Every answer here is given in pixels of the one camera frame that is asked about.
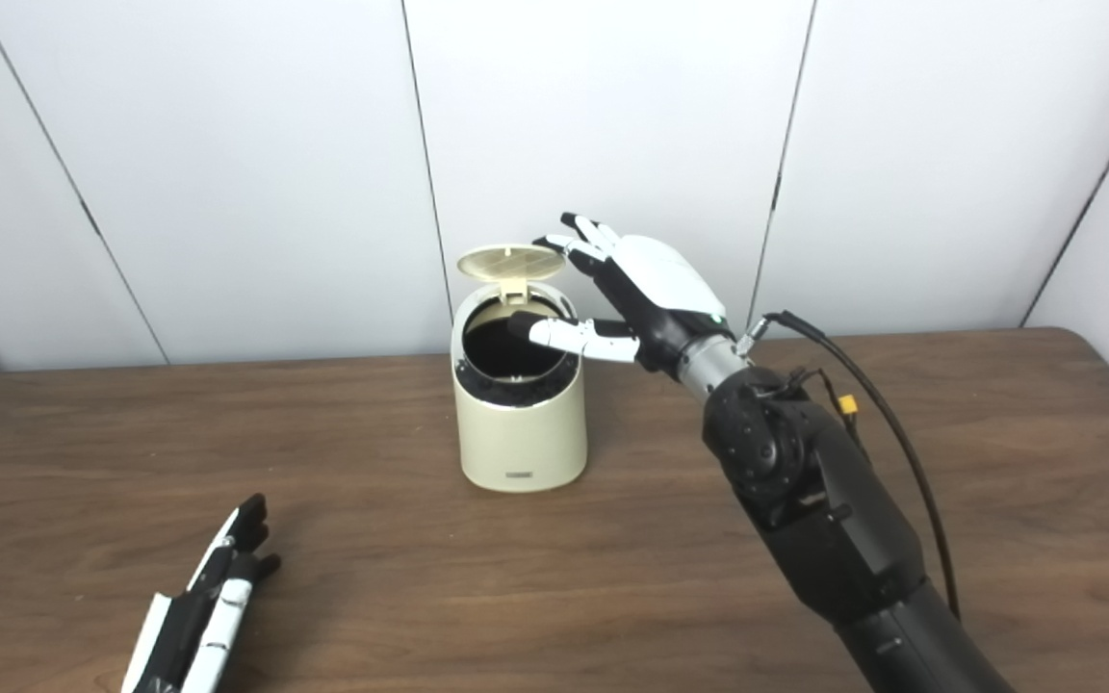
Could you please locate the round cream bin lid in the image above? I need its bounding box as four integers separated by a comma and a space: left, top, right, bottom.
457, 243, 567, 307

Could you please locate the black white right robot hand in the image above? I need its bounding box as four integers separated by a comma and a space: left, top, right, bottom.
506, 212, 743, 376

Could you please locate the cream-colored bin body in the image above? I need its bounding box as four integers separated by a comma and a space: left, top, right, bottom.
451, 284, 588, 494

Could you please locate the thin wire with yellow connector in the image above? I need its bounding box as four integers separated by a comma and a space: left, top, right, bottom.
786, 366, 865, 453

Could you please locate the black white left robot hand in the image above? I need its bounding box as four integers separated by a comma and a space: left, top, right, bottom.
121, 493, 282, 693

